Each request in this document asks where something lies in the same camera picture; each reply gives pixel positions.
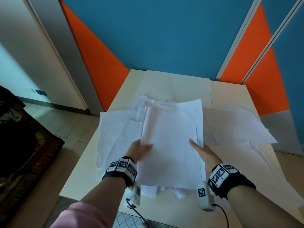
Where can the person's left hand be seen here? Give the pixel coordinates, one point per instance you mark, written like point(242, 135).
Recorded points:
point(136, 150)

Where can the person's right hand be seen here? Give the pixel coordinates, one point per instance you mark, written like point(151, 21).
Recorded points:
point(209, 156)

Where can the white sheets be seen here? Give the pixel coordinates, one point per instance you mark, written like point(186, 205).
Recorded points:
point(171, 140)

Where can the person's left forearm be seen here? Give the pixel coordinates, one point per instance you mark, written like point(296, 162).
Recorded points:
point(104, 194)

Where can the person's right forearm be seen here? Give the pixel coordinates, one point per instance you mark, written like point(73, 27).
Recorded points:
point(259, 206)

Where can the black left wristband with markers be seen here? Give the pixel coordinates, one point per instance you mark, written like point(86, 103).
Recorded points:
point(120, 172)

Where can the black wristband with markers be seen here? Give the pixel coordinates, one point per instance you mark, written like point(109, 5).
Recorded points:
point(120, 172)
point(228, 180)

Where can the black right wristband with markers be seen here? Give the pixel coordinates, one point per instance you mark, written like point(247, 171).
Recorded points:
point(228, 180)

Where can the cream table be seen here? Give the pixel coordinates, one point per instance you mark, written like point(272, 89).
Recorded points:
point(166, 211)

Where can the cream folder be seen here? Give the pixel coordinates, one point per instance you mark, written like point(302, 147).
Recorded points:
point(175, 89)

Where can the pink sweater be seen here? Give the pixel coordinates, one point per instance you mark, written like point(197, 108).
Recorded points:
point(80, 217)

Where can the dark patterned box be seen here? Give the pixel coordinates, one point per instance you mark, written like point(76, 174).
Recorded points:
point(23, 151)

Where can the white door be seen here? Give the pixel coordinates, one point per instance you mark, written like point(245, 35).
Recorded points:
point(31, 56)

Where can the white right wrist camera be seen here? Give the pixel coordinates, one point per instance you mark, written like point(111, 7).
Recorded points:
point(204, 197)

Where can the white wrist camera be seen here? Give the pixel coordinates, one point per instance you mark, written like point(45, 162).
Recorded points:
point(133, 194)
point(204, 197)

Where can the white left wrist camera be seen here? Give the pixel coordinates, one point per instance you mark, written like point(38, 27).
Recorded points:
point(133, 194)

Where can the wall socket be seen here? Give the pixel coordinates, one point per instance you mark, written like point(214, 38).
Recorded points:
point(41, 92)

